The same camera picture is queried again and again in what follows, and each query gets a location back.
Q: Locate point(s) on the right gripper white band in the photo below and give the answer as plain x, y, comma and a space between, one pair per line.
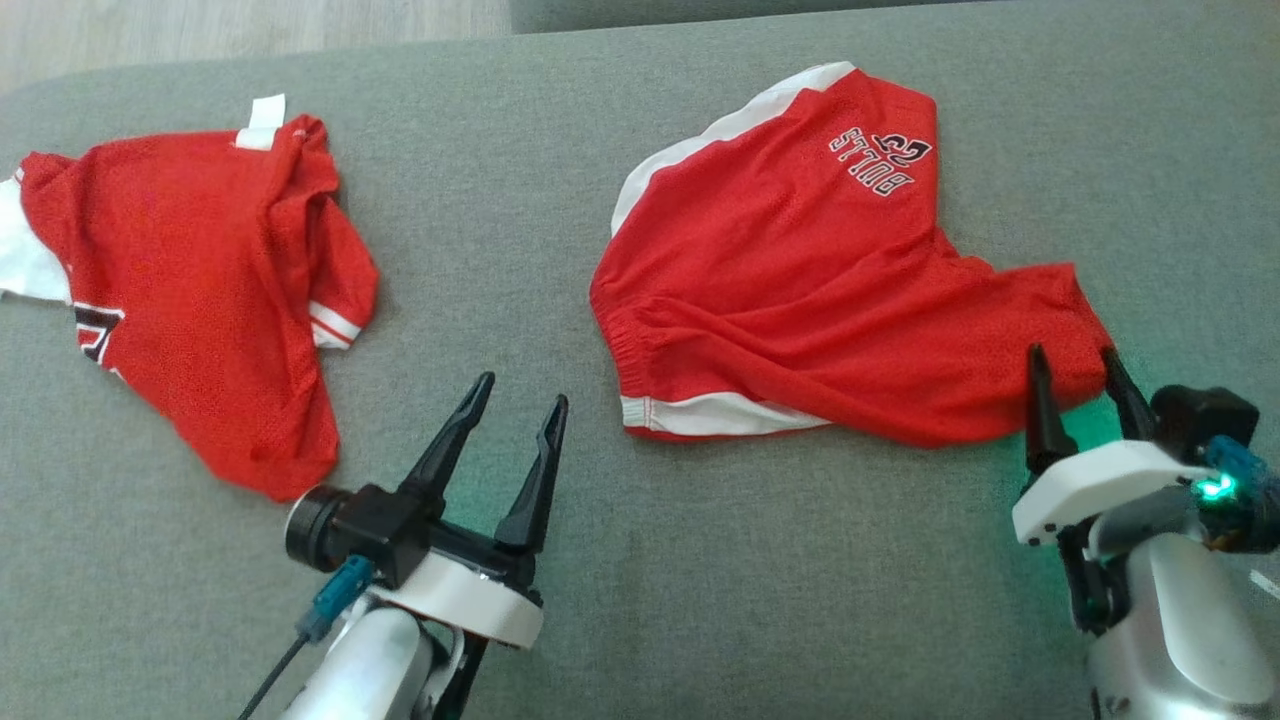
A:
1090, 480

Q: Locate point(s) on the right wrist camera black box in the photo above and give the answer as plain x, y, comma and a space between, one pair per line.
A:
1205, 415

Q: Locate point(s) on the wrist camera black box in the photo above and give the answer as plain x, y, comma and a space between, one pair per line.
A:
370, 525
1205, 415

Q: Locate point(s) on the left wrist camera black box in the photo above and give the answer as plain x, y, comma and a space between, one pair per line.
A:
370, 525

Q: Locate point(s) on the red Bulls basketball jersey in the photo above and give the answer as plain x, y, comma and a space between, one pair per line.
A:
200, 280

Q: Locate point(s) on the red shorts with white stripe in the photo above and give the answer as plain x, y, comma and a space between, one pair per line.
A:
800, 280

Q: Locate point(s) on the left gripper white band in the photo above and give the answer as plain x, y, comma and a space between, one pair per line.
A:
480, 600

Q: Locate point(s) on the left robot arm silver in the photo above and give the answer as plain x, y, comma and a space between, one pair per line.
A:
370, 660

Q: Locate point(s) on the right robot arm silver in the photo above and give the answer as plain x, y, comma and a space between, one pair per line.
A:
1180, 620

